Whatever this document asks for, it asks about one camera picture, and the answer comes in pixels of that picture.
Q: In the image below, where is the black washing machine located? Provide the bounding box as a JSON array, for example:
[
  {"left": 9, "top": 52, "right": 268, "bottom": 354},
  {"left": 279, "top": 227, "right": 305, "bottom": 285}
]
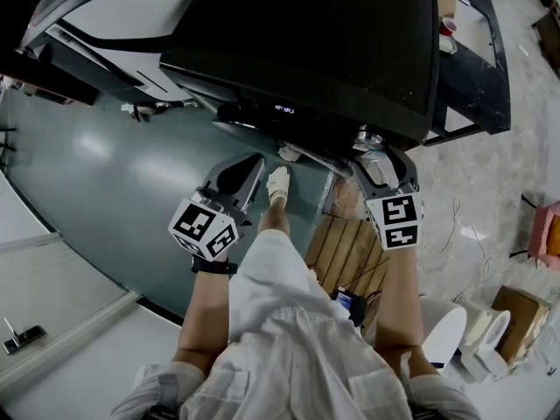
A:
[{"left": 157, "top": 0, "right": 441, "bottom": 179}]

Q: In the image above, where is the black waist device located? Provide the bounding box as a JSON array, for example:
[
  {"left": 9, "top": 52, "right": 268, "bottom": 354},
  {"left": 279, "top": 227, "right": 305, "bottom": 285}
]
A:
[{"left": 329, "top": 288, "right": 369, "bottom": 328}]

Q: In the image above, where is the person's left forearm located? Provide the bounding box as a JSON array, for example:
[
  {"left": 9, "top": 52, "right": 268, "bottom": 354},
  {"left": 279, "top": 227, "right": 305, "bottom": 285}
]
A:
[{"left": 171, "top": 254, "right": 234, "bottom": 368}]

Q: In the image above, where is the white crumpled cloth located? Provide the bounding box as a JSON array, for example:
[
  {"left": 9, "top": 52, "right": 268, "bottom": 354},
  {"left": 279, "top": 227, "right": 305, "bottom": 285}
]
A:
[{"left": 276, "top": 142, "right": 304, "bottom": 164}]

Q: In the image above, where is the pink chair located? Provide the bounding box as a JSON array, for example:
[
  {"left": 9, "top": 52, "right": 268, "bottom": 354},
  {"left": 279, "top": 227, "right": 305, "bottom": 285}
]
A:
[{"left": 519, "top": 192, "right": 560, "bottom": 272}]

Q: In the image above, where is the metal door handle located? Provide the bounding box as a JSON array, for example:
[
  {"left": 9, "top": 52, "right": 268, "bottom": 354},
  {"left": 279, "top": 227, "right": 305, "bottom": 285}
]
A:
[{"left": 1, "top": 316, "right": 47, "bottom": 357}]

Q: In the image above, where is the black wrist band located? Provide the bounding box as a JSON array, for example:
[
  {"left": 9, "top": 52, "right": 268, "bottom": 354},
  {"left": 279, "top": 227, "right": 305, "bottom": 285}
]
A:
[{"left": 190, "top": 255, "right": 239, "bottom": 278}]

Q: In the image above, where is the red plastic cup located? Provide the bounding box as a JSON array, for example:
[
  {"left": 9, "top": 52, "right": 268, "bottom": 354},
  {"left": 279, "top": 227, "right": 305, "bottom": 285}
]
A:
[{"left": 437, "top": 15, "right": 459, "bottom": 39}]

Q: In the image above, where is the white door panel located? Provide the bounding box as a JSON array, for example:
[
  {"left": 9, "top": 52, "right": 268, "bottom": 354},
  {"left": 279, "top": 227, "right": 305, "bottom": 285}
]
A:
[{"left": 0, "top": 228, "right": 187, "bottom": 420}]

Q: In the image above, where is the white cable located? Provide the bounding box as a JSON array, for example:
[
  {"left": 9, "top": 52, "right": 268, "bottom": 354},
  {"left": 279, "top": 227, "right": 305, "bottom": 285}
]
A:
[{"left": 418, "top": 196, "right": 508, "bottom": 304}]

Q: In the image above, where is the wooden slatted pallet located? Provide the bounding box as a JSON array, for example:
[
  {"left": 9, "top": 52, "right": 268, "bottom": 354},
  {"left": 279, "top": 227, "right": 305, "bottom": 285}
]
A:
[{"left": 303, "top": 213, "right": 391, "bottom": 337}]

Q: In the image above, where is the flat brown cardboard box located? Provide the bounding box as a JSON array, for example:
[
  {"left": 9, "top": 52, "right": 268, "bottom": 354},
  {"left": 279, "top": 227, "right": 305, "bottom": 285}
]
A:
[{"left": 488, "top": 283, "right": 553, "bottom": 366}]

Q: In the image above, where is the person's leg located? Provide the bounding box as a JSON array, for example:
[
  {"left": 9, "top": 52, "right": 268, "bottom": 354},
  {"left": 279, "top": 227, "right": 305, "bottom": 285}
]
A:
[{"left": 256, "top": 197, "right": 291, "bottom": 236}]

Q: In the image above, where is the person's right forearm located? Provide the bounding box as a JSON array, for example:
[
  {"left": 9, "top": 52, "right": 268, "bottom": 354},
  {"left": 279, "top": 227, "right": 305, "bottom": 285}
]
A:
[{"left": 370, "top": 243, "right": 439, "bottom": 378}]

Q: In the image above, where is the white toilet with beige seat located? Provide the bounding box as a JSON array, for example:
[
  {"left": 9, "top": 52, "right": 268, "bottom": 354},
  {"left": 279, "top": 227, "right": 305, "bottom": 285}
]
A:
[{"left": 458, "top": 307, "right": 514, "bottom": 383}]

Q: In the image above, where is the person's white clothing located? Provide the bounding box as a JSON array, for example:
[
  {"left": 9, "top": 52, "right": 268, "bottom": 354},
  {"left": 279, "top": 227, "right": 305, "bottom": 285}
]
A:
[{"left": 110, "top": 227, "right": 483, "bottom": 420}]

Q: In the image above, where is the white toilet with raised lid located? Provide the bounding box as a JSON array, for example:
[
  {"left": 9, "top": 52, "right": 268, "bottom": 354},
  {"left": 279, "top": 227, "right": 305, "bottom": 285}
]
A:
[{"left": 418, "top": 300, "right": 469, "bottom": 372}]

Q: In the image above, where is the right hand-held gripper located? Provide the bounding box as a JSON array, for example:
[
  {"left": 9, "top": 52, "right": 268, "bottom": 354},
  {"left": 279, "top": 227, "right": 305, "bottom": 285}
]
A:
[{"left": 352, "top": 145, "right": 424, "bottom": 252}]

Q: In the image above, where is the black metal table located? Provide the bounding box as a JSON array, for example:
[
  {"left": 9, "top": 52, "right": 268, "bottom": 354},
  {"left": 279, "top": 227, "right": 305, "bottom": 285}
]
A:
[{"left": 421, "top": 0, "right": 514, "bottom": 149}]

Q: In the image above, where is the white and black appliance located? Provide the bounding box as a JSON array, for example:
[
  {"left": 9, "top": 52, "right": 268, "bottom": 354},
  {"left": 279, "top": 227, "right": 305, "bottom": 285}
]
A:
[{"left": 14, "top": 0, "right": 216, "bottom": 120}]

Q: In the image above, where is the person's white slipper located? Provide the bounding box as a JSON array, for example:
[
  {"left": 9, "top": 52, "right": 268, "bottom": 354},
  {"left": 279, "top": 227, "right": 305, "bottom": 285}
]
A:
[{"left": 265, "top": 165, "right": 292, "bottom": 207}]

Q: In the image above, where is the brown wooden desk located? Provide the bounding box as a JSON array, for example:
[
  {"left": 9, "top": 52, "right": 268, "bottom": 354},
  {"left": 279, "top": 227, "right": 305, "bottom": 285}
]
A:
[{"left": 530, "top": 10, "right": 560, "bottom": 66}]

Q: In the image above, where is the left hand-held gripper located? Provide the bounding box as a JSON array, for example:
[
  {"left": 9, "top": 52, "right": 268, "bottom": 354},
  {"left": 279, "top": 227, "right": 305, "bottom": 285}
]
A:
[{"left": 168, "top": 153, "right": 267, "bottom": 263}]

